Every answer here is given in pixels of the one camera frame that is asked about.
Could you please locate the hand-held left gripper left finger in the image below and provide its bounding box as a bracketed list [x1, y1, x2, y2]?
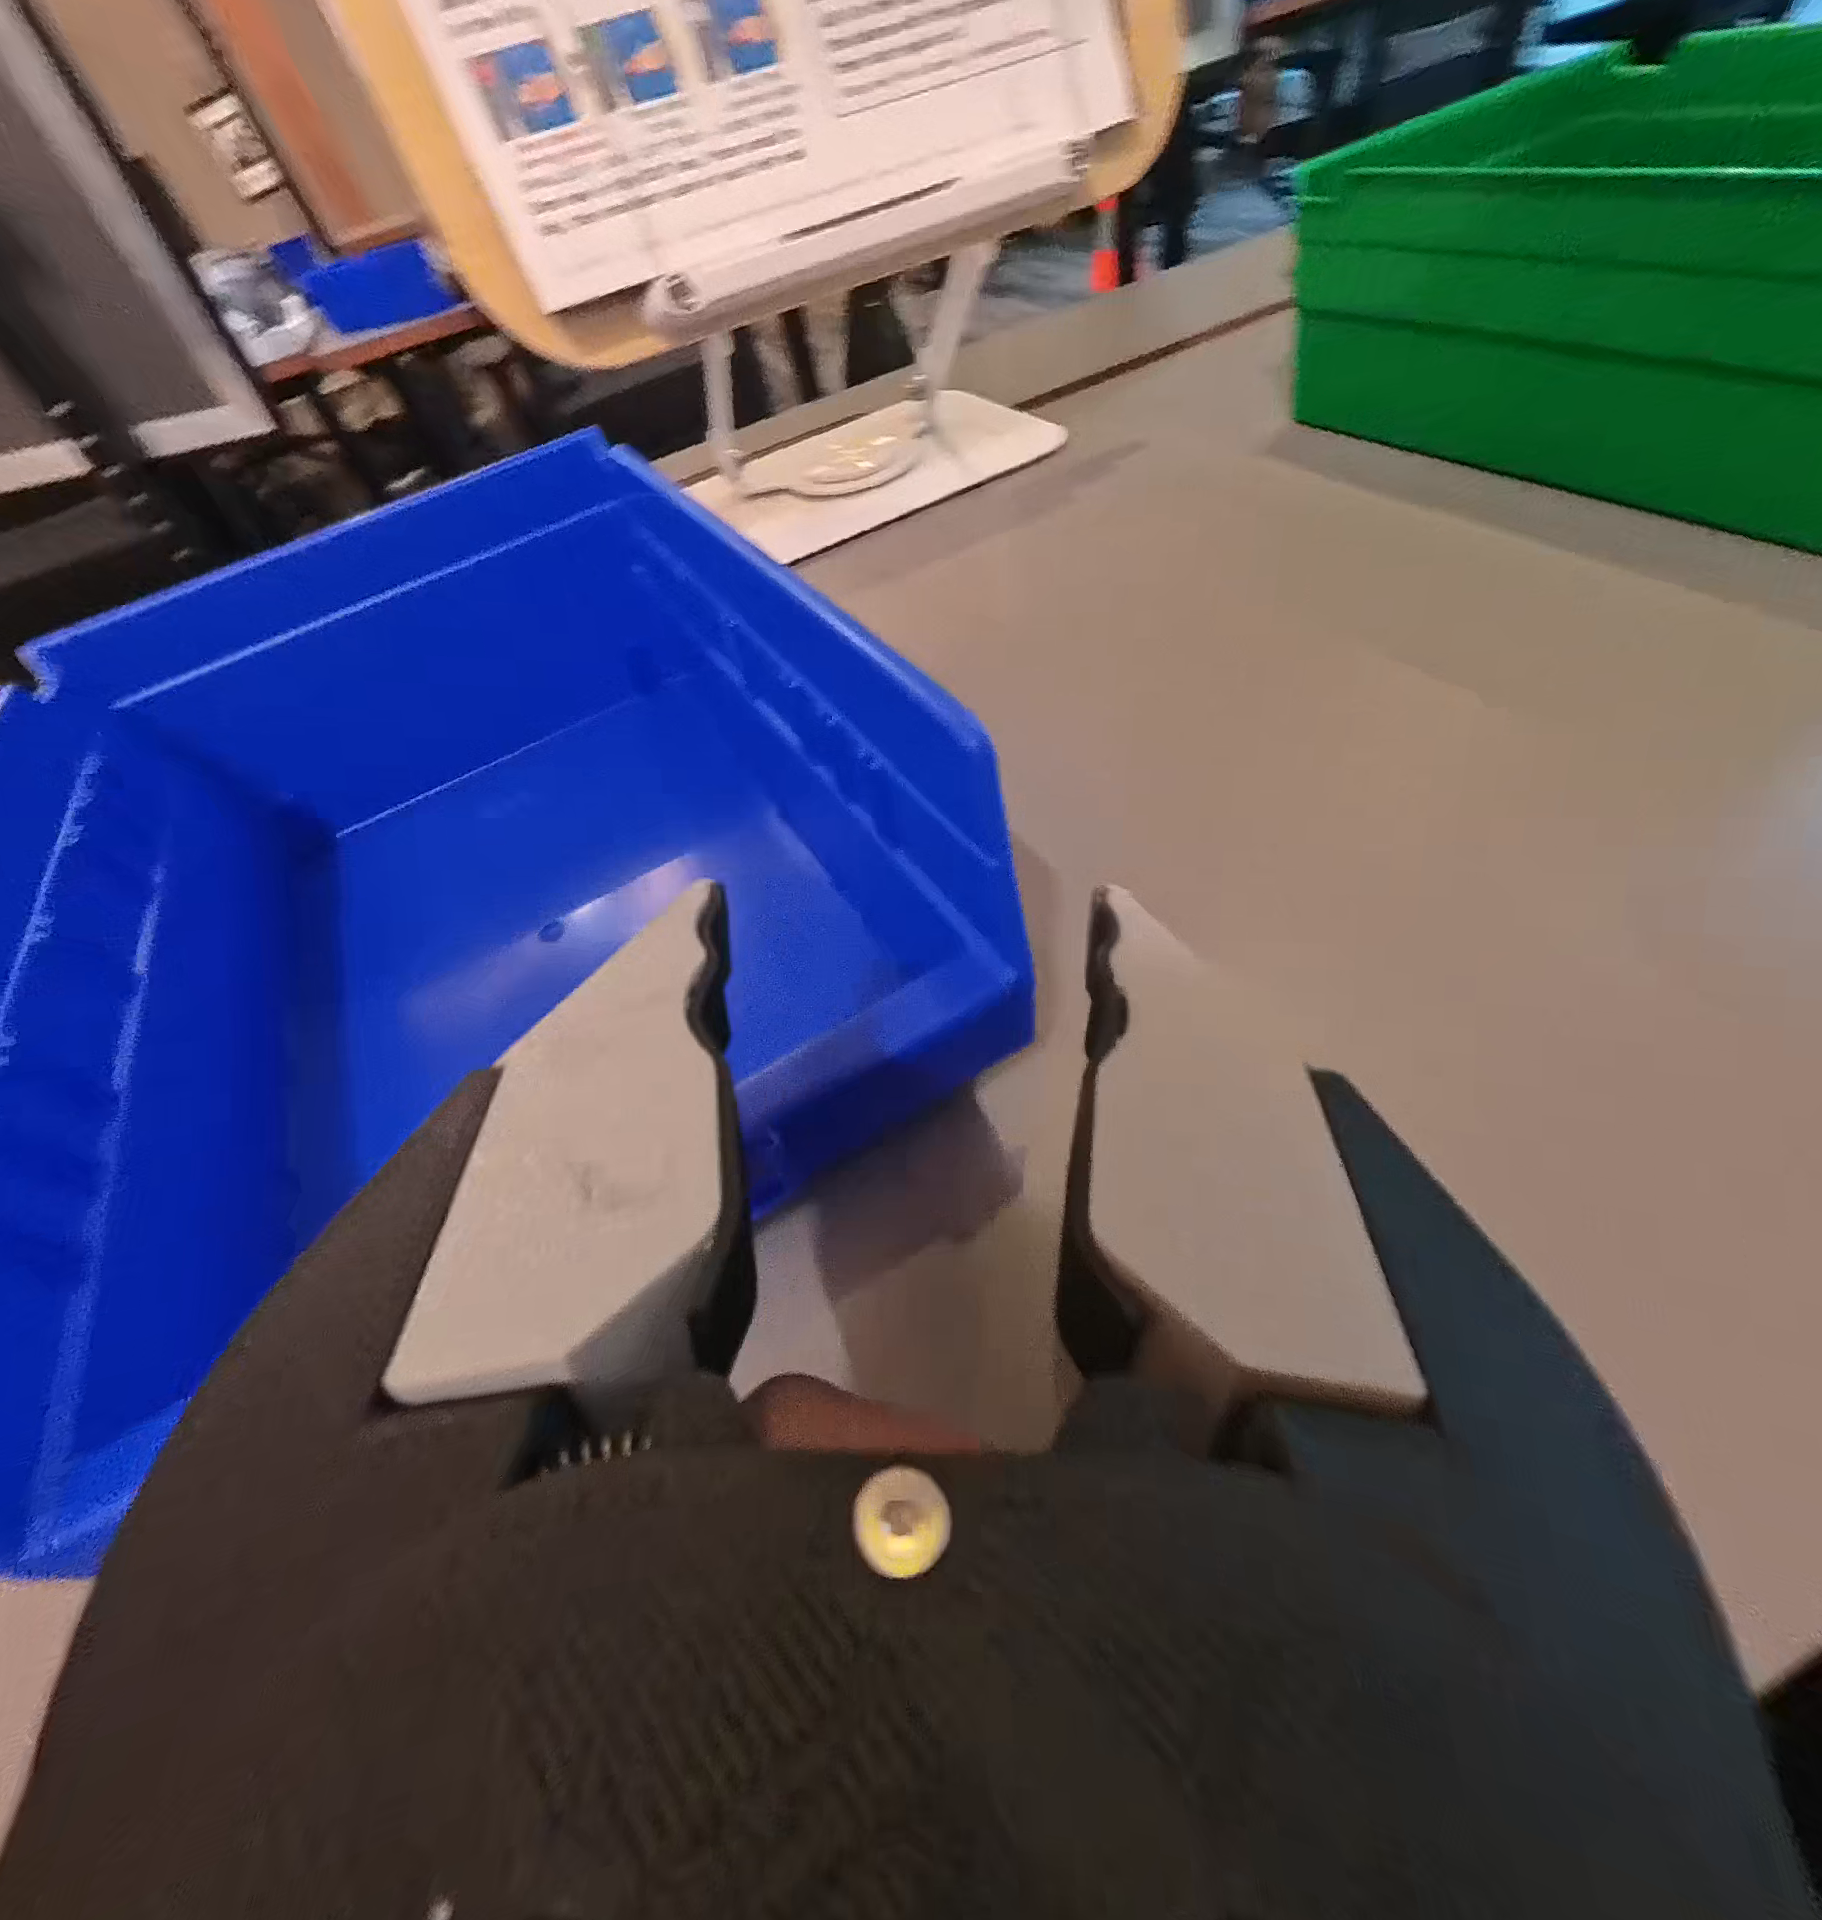
[380, 876, 764, 1412]

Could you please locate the wooden-top standing desk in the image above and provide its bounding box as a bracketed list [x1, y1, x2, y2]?
[259, 299, 495, 497]

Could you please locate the small blue storage bin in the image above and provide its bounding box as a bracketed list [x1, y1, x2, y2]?
[268, 236, 461, 336]

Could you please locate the grey aluminium-framed case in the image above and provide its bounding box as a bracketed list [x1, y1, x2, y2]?
[0, 0, 281, 504]

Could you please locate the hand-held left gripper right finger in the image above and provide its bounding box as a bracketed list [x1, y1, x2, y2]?
[1055, 883, 1437, 1452]

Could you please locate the green plastic bin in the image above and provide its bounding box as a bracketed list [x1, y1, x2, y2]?
[1291, 30, 1822, 570]

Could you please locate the blue plastic bin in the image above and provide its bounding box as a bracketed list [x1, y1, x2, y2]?
[0, 425, 1037, 1579]

